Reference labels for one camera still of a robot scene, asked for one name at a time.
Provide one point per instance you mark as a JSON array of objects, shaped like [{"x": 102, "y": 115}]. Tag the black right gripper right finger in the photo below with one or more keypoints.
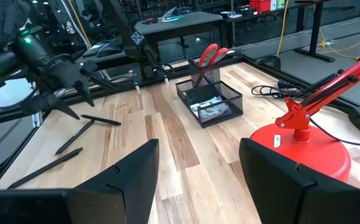
[{"x": 291, "y": 196}]

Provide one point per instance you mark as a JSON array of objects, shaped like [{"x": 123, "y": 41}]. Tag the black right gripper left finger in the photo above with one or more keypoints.
[{"x": 89, "y": 202}]

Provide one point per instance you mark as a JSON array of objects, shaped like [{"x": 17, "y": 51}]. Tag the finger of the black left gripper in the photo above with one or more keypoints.
[
  {"x": 84, "y": 90},
  {"x": 43, "y": 104}
]

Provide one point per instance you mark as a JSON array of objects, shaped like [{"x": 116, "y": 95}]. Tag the black pen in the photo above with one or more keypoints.
[
  {"x": 74, "y": 137},
  {"x": 44, "y": 168},
  {"x": 100, "y": 119}
]

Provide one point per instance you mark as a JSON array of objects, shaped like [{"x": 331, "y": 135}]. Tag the red grey scissors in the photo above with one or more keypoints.
[{"x": 210, "y": 51}]

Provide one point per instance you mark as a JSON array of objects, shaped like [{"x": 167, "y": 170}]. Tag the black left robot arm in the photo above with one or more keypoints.
[{"x": 27, "y": 49}]

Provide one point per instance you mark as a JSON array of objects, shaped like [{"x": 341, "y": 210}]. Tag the black mesh desk organizer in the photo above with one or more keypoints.
[{"x": 217, "y": 93}]

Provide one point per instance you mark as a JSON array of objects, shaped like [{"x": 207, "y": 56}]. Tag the red desk lamp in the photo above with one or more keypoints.
[{"x": 316, "y": 149}]

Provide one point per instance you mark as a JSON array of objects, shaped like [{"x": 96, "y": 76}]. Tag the grey desk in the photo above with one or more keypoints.
[{"x": 179, "y": 25}]

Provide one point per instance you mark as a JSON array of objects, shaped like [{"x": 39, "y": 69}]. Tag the red storage box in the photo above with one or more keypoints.
[{"x": 260, "y": 4}]

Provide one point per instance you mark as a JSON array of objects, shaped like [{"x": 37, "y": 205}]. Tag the black aluminium table frame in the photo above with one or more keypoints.
[{"x": 120, "y": 84}]

